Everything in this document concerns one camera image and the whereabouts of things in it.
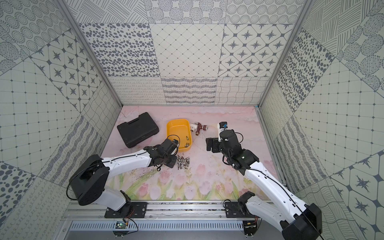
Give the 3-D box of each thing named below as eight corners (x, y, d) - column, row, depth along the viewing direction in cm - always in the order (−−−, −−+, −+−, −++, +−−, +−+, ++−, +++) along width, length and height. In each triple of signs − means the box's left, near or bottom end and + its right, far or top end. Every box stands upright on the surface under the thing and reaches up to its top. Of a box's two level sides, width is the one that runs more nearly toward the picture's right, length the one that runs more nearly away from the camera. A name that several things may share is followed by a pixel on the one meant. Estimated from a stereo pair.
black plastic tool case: (129, 150, 97) (126, 146, 93) (119, 131, 107) (115, 126, 103) (160, 132, 107) (159, 127, 102) (148, 116, 117) (146, 111, 112)
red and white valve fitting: (194, 136, 104) (194, 134, 102) (188, 127, 110) (188, 124, 107) (207, 129, 108) (208, 127, 106) (201, 121, 113) (201, 118, 111)
